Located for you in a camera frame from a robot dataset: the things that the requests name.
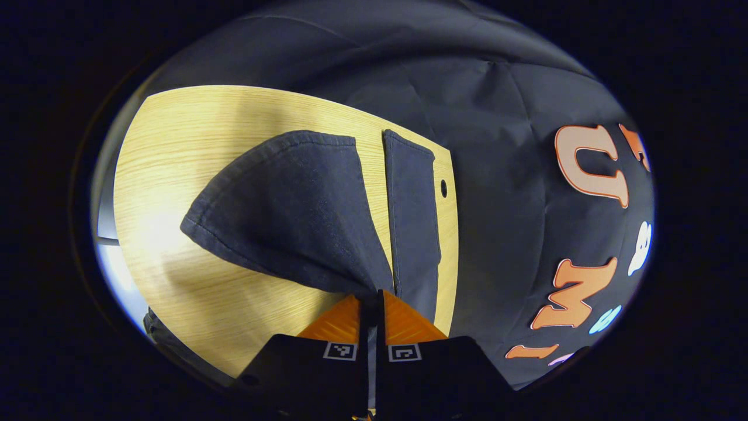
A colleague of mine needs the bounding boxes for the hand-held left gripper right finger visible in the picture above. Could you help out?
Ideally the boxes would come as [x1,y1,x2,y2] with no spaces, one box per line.
[374,289,515,419]

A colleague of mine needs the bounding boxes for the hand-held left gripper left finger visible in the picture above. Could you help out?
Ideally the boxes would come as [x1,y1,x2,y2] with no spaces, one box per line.
[234,294,370,421]

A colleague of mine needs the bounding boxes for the dark blue jeans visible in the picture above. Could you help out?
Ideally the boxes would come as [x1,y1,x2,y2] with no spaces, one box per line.
[180,130,442,328]

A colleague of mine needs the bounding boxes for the black backdrop cloth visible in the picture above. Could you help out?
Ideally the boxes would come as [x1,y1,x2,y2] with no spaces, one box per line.
[146,0,655,389]

